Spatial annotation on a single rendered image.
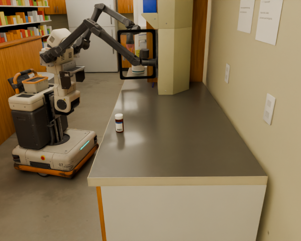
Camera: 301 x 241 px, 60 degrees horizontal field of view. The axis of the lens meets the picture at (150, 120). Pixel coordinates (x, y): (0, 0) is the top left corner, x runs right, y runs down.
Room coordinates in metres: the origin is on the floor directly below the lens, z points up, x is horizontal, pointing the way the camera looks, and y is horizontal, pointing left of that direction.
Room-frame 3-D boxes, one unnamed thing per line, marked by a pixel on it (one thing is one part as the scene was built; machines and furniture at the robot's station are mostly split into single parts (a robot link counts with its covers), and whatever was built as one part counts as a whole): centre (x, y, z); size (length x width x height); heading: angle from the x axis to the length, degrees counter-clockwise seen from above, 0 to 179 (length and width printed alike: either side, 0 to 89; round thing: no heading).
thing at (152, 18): (2.03, -0.01, 1.46); 0.32 x 0.11 x 0.10; 179
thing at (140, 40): (2.16, 0.10, 1.19); 0.30 x 0.01 x 0.40; 96
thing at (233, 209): (1.85, -0.13, 0.45); 2.05 x 0.67 x 0.90; 179
